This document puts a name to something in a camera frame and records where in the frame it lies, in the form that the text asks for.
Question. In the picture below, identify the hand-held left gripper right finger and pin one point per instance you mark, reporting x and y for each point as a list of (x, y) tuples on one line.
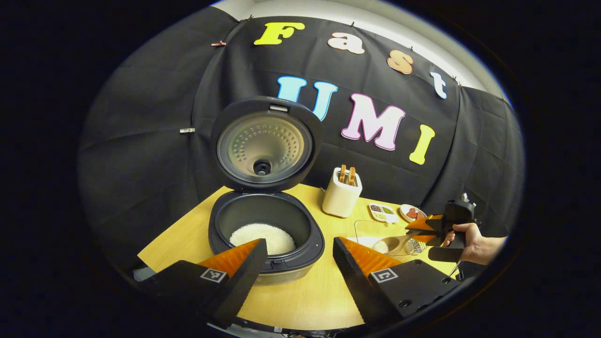
[(352, 279)]

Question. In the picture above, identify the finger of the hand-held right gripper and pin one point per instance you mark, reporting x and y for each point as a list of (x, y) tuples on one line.
[(429, 238), (429, 224)]

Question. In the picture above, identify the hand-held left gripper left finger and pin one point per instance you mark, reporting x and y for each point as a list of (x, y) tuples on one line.
[(242, 277)]

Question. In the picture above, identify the large white rice heap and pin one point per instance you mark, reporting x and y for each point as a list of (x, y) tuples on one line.
[(265, 234)]

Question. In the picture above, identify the dark grey rice cooker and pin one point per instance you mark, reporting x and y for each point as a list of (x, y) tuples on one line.
[(265, 145)]

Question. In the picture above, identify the clear plastic rice box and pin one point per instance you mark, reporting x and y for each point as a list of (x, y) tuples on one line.
[(371, 227)]

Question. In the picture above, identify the white round plate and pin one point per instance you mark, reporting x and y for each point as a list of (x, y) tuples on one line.
[(404, 209)]

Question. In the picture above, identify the white divided plate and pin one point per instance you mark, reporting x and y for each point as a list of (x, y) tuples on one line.
[(384, 217)]

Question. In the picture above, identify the white toaster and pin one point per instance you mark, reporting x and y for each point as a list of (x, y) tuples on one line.
[(340, 199)]

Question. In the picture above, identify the toasted bread slice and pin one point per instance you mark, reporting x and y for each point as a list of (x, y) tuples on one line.
[(342, 173), (351, 175)]

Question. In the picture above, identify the black backdrop cloth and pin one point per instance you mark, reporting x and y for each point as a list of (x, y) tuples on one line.
[(141, 141)]

